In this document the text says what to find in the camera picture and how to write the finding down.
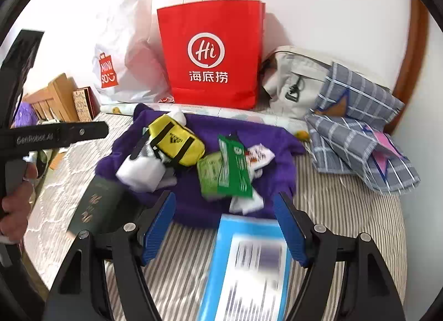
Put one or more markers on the blue box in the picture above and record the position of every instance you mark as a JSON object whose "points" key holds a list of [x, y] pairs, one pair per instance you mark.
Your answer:
{"points": [[216, 272]]}

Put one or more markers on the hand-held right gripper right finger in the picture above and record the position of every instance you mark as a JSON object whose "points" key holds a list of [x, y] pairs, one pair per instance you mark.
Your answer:
{"points": [[294, 231]]}

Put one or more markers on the wooden headboard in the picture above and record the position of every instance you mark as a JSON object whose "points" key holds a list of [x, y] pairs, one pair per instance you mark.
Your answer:
{"points": [[59, 96]]}

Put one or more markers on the purple towel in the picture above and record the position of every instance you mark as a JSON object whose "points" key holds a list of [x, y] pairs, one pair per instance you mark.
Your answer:
{"points": [[193, 210]]}

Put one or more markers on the white red snack packet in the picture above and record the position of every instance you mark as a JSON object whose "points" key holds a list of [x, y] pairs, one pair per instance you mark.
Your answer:
{"points": [[261, 155]]}

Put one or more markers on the yellow pouch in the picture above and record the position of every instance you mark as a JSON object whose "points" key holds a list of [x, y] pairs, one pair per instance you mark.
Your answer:
{"points": [[162, 127]]}

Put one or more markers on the grey checked cloth bag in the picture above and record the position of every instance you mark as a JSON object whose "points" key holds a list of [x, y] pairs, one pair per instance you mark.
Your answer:
{"points": [[349, 134]]}

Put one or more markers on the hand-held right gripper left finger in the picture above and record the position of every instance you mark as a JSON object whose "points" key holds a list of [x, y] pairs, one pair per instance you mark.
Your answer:
{"points": [[159, 227]]}

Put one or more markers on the brown wooden frame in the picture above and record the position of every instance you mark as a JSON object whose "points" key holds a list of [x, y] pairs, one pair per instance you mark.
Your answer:
{"points": [[412, 65]]}

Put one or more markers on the dark green passport booklet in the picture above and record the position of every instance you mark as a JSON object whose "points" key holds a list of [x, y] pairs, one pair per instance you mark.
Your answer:
{"points": [[93, 207]]}

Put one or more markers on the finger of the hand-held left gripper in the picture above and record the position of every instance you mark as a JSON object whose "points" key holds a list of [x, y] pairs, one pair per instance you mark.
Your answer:
{"points": [[24, 58], [69, 136]]}

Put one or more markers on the brown patterned book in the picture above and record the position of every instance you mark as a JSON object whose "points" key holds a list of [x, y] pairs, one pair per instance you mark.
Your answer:
{"points": [[83, 103]]}

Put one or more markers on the beige backpack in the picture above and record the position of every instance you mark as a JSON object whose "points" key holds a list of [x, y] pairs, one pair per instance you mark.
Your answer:
{"points": [[280, 75]]}

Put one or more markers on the person's left hand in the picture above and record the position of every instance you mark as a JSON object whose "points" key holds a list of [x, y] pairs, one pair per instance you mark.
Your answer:
{"points": [[14, 217]]}

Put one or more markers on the white glove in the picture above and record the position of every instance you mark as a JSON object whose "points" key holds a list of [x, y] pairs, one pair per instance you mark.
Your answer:
{"points": [[138, 172]]}

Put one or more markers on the dark green packet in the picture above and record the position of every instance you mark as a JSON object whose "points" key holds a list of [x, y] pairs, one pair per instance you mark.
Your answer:
{"points": [[232, 168]]}

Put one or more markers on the purple plush toy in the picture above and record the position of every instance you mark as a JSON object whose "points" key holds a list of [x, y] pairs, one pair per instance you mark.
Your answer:
{"points": [[24, 113]]}

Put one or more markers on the striped mattress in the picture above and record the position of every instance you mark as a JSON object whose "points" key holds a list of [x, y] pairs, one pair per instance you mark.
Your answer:
{"points": [[346, 238]]}

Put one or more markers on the white plastic shopping bag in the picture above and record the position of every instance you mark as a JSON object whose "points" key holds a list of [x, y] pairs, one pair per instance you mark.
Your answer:
{"points": [[135, 47]]}

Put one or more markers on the red paper bag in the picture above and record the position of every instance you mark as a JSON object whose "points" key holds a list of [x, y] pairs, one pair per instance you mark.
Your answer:
{"points": [[180, 47]]}

